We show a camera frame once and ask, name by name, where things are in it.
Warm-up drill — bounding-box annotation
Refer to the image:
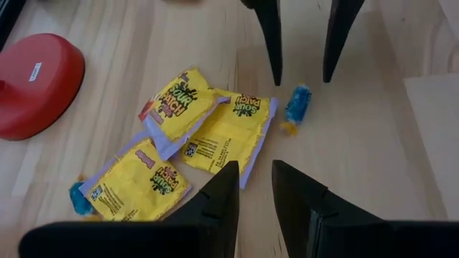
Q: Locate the blue candy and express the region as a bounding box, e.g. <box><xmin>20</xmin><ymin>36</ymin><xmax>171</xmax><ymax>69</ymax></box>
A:
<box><xmin>68</xmin><ymin>174</ymin><xmax>95</xmax><ymax>218</ymax></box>
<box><xmin>279</xmin><ymin>84</ymin><xmax>313</xmax><ymax>136</ymax></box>

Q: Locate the red desk lamp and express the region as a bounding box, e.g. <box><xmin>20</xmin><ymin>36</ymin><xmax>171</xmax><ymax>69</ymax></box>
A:
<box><xmin>0</xmin><ymin>33</ymin><xmax>86</xmax><ymax>141</ymax></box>

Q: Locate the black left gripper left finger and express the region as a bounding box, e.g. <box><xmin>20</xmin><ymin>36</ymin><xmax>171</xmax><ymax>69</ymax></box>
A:
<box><xmin>163</xmin><ymin>160</ymin><xmax>240</xmax><ymax>258</ymax></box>

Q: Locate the yellow Sour Patch candy bag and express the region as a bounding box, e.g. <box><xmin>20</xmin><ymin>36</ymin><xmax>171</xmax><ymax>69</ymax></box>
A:
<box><xmin>138</xmin><ymin>66</ymin><xmax>231</xmax><ymax>161</ymax></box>
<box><xmin>180</xmin><ymin>88</ymin><xmax>280</xmax><ymax>190</ymax></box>
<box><xmin>77</xmin><ymin>130</ymin><xmax>193</xmax><ymax>222</ymax></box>

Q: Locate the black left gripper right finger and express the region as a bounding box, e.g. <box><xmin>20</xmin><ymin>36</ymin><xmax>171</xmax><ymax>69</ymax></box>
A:
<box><xmin>271</xmin><ymin>159</ymin><xmax>388</xmax><ymax>258</ymax></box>

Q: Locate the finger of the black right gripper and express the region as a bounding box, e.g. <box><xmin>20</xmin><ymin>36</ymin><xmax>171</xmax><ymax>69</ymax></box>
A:
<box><xmin>322</xmin><ymin>0</ymin><xmax>366</xmax><ymax>84</ymax></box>
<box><xmin>240</xmin><ymin>0</ymin><xmax>283</xmax><ymax>87</ymax></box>

